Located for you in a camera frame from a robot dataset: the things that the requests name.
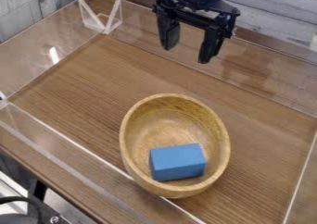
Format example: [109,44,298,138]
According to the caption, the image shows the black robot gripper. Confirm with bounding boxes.
[154,0,241,64]

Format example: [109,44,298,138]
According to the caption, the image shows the blue rectangular block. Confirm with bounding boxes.
[148,143,207,181]

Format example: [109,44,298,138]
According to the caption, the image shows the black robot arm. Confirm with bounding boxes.
[152,0,241,64]

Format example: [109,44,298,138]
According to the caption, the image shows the brown wooden oval bowl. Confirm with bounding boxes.
[119,93,230,199]

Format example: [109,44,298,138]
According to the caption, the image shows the clear acrylic triangular bracket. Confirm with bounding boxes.
[77,0,123,34]

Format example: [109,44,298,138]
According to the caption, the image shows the clear acrylic barrier wall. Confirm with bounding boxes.
[0,0,317,224]

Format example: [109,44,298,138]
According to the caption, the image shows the black table leg frame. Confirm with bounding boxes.
[28,180,63,224]

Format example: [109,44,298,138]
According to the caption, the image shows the black cable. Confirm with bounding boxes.
[0,195,44,224]

